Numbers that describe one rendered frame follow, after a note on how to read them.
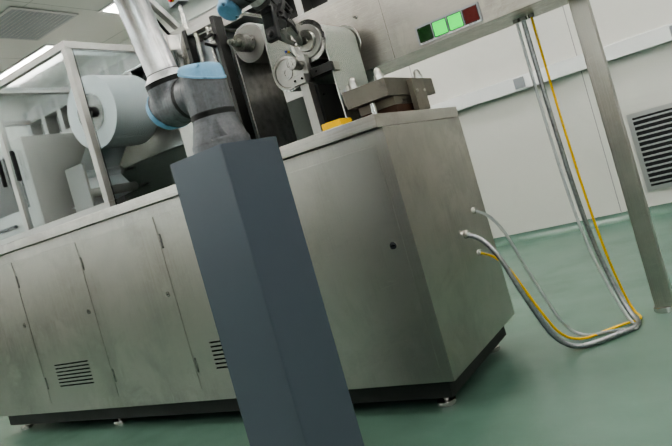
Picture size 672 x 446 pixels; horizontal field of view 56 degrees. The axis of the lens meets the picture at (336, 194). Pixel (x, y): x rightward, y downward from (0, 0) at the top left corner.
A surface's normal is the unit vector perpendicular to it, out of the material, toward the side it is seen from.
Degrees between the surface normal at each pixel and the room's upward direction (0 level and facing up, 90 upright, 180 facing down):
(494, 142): 90
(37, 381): 90
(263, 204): 90
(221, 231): 90
